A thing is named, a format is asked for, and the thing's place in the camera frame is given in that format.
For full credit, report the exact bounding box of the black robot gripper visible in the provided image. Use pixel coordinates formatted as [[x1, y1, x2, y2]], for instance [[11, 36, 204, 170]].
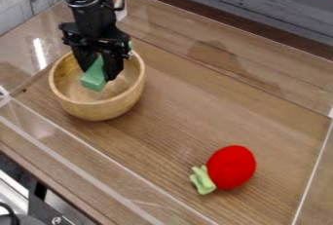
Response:
[[59, 2, 130, 81]]

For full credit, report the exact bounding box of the green foam block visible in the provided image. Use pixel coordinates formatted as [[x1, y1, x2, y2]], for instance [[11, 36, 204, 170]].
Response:
[[81, 56, 107, 92]]

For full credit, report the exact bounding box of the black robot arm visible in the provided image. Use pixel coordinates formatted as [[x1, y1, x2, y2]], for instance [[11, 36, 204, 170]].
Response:
[[59, 0, 131, 82]]

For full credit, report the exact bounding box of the brown wooden bowl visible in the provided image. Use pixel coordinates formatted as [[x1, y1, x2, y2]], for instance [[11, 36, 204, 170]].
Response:
[[48, 52, 146, 121]]

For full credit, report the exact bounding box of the red plush strawberry toy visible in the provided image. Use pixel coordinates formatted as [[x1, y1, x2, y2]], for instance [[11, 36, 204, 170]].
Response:
[[189, 145, 257, 195]]

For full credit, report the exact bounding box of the clear acrylic corner bracket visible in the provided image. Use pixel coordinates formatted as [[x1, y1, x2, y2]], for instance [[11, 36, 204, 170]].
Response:
[[115, 0, 127, 20]]

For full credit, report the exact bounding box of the clear acrylic tray wall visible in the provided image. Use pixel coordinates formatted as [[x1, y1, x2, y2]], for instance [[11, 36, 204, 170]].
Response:
[[0, 90, 217, 225]]

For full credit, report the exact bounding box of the black table leg bracket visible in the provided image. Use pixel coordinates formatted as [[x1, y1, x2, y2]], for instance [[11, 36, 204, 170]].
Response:
[[27, 180, 75, 225]]

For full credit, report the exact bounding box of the black cable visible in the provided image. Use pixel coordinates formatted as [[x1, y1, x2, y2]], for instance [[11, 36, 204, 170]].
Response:
[[0, 201, 22, 225]]

